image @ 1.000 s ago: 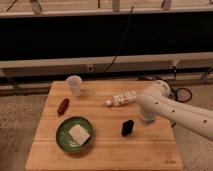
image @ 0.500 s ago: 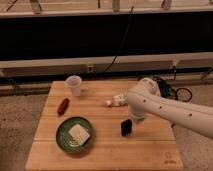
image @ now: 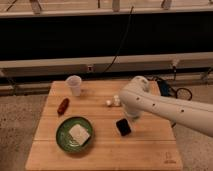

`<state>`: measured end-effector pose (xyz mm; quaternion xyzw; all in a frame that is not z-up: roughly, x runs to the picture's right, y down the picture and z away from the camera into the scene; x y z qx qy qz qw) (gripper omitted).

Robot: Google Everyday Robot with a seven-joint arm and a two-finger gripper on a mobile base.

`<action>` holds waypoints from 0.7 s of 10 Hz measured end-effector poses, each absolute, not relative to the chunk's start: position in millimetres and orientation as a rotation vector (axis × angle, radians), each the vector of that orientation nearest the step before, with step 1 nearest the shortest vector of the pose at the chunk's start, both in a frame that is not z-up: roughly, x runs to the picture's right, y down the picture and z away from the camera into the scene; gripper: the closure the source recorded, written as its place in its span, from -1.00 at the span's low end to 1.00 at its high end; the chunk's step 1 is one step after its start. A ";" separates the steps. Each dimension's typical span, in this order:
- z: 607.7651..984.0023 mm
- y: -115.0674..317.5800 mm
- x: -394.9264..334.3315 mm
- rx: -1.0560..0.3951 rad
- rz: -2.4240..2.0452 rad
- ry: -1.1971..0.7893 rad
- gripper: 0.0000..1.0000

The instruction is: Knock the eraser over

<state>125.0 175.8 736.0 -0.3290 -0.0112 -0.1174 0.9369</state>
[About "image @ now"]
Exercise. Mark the brown sausage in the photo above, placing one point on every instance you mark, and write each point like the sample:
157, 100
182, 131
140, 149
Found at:
63, 106

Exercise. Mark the white plastic bottle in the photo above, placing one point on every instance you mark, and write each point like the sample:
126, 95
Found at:
114, 102

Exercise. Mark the green plate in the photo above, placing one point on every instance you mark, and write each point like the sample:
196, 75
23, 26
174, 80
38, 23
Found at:
65, 141

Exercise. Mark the clear plastic cup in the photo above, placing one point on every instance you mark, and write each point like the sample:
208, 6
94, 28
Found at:
74, 83

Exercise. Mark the white square block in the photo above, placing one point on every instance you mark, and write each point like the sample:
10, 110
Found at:
79, 134

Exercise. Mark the bamboo cutting board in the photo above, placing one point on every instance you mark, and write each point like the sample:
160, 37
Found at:
151, 145

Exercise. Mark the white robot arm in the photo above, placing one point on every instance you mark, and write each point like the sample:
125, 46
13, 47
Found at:
136, 97

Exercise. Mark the black eraser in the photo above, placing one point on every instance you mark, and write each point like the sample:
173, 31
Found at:
123, 127

